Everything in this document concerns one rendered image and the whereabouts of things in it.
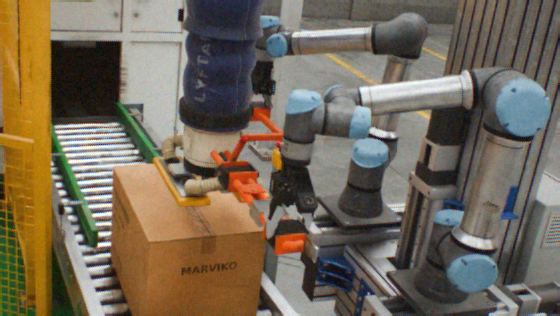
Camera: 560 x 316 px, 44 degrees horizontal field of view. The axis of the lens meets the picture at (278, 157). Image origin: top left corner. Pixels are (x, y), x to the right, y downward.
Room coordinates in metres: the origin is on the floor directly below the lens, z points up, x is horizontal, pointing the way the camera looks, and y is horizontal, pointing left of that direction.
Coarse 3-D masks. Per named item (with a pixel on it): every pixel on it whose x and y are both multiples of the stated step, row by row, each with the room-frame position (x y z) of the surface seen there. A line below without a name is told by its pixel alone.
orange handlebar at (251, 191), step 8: (264, 120) 2.29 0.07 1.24; (272, 128) 2.22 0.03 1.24; (248, 136) 2.11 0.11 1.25; (256, 136) 2.12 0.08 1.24; (264, 136) 2.13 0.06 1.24; (272, 136) 2.14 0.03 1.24; (280, 136) 2.15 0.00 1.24; (216, 152) 1.93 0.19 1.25; (224, 152) 1.95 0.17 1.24; (216, 160) 1.88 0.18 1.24; (240, 184) 1.71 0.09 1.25; (248, 184) 1.73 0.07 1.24; (256, 184) 1.72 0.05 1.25; (240, 192) 1.69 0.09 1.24; (248, 192) 1.66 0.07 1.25; (256, 192) 1.67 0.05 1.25; (248, 200) 1.63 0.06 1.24; (288, 248) 1.42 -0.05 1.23; (296, 248) 1.42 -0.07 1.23
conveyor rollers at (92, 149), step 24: (72, 144) 3.55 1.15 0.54; (96, 144) 3.61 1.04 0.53; (120, 144) 3.62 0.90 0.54; (72, 168) 3.21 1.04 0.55; (96, 168) 3.26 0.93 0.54; (96, 192) 2.99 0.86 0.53; (72, 216) 2.70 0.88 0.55; (96, 216) 2.73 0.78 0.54; (96, 264) 2.37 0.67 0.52; (96, 288) 2.20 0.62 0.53; (120, 288) 2.24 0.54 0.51; (120, 312) 2.06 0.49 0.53; (264, 312) 2.15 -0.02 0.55
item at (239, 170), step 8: (224, 168) 1.78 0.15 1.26; (232, 168) 1.80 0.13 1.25; (240, 168) 1.81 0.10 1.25; (248, 168) 1.82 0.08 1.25; (224, 176) 1.76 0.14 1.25; (232, 176) 1.74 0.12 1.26; (240, 176) 1.75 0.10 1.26; (248, 176) 1.76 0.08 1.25; (256, 176) 1.77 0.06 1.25; (224, 184) 1.75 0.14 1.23; (232, 184) 1.74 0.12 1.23
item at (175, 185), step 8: (160, 160) 2.08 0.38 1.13; (176, 160) 2.04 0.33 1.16; (160, 168) 2.03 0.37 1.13; (168, 168) 2.02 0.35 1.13; (168, 176) 1.97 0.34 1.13; (184, 176) 1.92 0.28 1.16; (168, 184) 1.92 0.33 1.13; (176, 184) 1.91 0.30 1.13; (176, 192) 1.86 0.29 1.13; (184, 192) 1.86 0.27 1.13; (176, 200) 1.83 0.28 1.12; (184, 200) 1.82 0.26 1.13; (192, 200) 1.83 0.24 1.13; (200, 200) 1.84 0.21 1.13; (208, 200) 1.84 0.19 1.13
